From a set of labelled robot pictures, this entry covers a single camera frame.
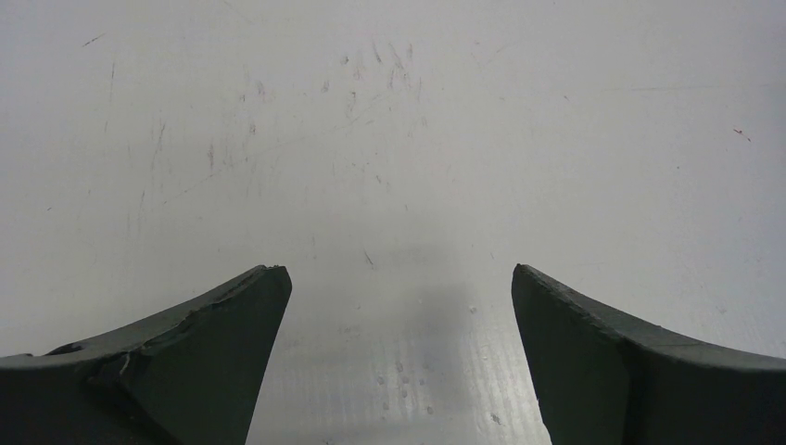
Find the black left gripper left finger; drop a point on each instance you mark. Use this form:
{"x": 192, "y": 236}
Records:
{"x": 190, "y": 374}

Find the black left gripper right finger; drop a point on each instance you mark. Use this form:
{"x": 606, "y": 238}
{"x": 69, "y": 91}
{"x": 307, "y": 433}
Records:
{"x": 603, "y": 376}

